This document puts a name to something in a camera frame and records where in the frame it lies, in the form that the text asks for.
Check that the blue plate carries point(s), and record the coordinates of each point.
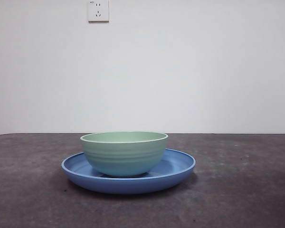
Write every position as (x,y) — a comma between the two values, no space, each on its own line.
(128,186)

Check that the green ribbed bowl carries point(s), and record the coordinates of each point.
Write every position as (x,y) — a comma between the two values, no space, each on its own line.
(123,156)

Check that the white wall socket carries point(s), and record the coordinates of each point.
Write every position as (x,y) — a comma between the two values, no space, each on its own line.
(98,14)

